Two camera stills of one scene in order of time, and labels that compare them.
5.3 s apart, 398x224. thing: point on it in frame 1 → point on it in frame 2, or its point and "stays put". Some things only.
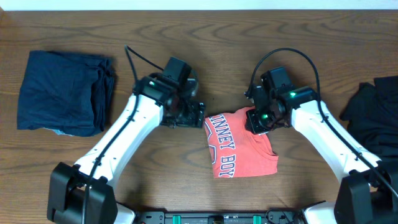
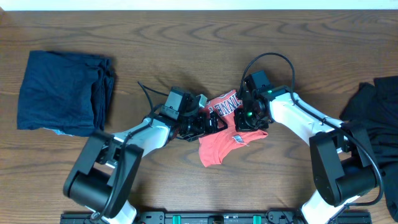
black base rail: (221, 217) stays put
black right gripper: (255, 122) stays put
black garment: (372, 111) stays put
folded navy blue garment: (71, 94) stays put
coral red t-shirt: (236, 151) → (214, 147)
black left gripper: (193, 115) → (206, 125)
